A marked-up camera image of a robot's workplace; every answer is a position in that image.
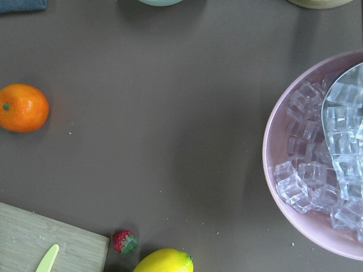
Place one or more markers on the orange mandarin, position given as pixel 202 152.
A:
pixel 24 108

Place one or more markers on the red strawberry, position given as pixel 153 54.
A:
pixel 124 242

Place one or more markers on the green bowl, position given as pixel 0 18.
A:
pixel 160 3

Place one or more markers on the clear ice cubes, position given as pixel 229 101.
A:
pixel 307 180

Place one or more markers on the metal ice scoop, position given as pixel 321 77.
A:
pixel 342 122

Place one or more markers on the pink bowl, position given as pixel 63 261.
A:
pixel 313 225

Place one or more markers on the wooden cup stand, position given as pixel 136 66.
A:
pixel 319 4

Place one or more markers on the wooden cutting board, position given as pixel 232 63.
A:
pixel 27 236

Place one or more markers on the yellow plastic knife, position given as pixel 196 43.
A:
pixel 47 261

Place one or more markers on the grey cloth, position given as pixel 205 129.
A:
pixel 8 6

